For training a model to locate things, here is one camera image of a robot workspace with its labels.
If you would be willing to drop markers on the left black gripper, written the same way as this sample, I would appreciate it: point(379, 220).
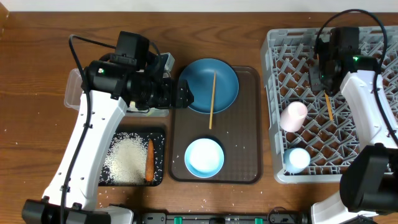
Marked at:
point(181, 102)

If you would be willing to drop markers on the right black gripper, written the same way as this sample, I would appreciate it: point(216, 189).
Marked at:
point(314, 83)

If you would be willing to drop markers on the wooden chopstick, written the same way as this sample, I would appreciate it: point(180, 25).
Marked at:
point(329, 108)
point(212, 101)

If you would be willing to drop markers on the dark blue plate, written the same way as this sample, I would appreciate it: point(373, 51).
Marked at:
point(199, 75)

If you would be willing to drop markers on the pink plastic cup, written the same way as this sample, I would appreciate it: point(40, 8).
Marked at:
point(293, 117)

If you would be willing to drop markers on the light blue bowl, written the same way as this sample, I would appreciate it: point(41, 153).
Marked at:
point(204, 158)

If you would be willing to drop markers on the orange carrot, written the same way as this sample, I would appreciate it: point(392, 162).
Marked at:
point(150, 162)

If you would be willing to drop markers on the light blue plastic cup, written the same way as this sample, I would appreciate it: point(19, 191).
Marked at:
point(296, 160)

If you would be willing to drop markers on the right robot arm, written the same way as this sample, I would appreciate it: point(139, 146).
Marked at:
point(369, 185)

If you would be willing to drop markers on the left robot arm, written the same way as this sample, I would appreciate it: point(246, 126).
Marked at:
point(134, 72)

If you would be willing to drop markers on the grey dishwasher rack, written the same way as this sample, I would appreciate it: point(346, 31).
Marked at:
point(287, 55)

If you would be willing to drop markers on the clear plastic waste bin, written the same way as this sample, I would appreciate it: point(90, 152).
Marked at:
point(73, 93)

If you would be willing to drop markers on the black plastic tray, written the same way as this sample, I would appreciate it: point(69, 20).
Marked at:
point(158, 137)

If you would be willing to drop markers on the brown plastic serving tray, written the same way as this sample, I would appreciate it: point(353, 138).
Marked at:
point(237, 129)

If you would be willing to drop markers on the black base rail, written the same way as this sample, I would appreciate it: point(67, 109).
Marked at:
point(275, 215)

